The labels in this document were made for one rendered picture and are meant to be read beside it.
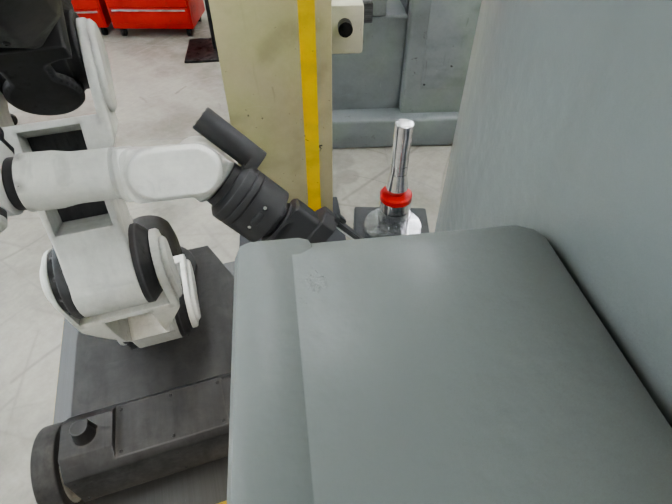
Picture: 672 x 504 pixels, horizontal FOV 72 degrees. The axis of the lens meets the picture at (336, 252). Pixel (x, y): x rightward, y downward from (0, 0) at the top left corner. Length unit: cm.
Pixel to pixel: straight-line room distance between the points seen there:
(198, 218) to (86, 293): 173
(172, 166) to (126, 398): 77
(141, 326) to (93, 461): 29
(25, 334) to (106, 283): 151
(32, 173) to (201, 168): 19
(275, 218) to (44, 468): 80
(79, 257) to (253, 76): 124
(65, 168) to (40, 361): 161
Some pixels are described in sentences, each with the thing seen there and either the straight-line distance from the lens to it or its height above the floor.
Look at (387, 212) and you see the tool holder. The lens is 68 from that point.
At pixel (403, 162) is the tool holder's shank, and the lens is 64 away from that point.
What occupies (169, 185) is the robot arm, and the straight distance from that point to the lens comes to 60.
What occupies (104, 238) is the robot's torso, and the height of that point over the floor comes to 109.
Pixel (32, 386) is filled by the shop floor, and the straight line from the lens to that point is 214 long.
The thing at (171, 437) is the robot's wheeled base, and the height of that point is 59.
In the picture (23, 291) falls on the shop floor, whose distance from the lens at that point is 251.
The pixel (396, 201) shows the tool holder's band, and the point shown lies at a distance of 67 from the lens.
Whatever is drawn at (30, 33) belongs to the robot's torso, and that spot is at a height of 140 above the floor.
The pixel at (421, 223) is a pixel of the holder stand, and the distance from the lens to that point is 75.
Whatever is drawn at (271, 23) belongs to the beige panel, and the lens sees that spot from 184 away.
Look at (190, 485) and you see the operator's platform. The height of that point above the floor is 40.
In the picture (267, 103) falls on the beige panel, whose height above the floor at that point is 71.
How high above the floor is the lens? 159
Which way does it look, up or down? 45 degrees down
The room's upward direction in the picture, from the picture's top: straight up
